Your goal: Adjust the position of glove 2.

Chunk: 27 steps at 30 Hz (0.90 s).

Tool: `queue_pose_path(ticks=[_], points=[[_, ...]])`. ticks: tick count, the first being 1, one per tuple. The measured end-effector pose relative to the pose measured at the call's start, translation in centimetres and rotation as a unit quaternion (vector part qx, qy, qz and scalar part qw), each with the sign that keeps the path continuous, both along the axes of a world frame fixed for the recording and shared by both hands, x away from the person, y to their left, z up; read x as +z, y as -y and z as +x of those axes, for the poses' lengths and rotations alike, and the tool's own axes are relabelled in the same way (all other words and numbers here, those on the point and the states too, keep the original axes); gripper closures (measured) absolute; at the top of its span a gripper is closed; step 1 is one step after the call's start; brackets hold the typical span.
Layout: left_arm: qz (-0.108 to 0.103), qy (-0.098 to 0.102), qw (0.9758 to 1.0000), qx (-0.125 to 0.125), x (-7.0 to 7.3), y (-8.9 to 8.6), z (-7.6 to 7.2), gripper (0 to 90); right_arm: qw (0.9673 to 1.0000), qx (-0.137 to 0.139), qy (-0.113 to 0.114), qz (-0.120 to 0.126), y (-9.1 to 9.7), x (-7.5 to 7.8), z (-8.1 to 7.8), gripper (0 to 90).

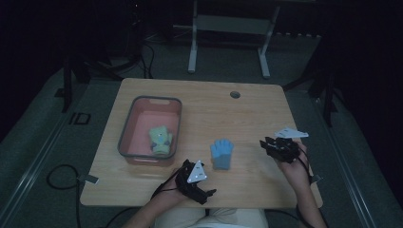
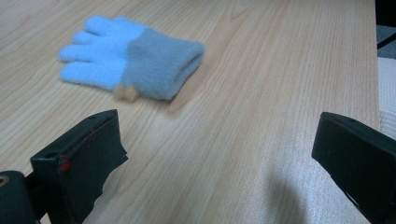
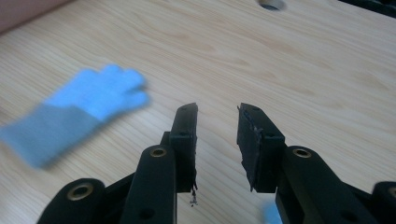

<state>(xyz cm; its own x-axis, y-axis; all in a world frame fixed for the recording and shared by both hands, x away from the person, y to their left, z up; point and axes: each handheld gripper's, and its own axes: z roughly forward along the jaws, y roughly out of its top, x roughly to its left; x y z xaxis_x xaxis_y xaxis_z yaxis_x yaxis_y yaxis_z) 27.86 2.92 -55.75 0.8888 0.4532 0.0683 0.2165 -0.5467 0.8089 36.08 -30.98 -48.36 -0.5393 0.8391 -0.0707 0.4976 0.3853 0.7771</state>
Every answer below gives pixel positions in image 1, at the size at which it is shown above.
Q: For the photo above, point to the person's right hand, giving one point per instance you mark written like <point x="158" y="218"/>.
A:
<point x="297" y="171"/>

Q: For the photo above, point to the grey table clip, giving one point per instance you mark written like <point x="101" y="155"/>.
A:
<point x="89" y="179"/>
<point x="316" y="179"/>

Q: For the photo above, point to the black tripod stand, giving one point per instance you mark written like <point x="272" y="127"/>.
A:
<point x="95" y="68"/>
<point x="323" y="85"/>

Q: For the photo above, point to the pink basin with grey rim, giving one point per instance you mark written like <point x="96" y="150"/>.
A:
<point x="142" y="117"/>

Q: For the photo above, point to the white metal desk frame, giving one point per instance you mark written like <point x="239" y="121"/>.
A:
<point x="234" y="24"/>

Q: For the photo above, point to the person's left hand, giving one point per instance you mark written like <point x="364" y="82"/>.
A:
<point x="169" y="196"/>

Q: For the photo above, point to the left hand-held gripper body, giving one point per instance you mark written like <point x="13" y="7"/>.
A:
<point x="197" y="173"/>

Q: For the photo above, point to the green glove with blue patches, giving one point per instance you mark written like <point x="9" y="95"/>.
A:
<point x="161" y="140"/>

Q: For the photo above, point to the person's light trousers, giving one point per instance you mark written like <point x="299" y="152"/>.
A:
<point x="218" y="218"/>

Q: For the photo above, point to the plain blue glove grey cuff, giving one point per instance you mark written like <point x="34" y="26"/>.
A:
<point x="221" y="153"/>

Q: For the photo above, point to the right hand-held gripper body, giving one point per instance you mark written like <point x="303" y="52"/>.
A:
<point x="283" y="150"/>

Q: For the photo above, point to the round grey table grommet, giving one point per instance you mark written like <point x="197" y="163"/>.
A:
<point x="235" y="94"/>

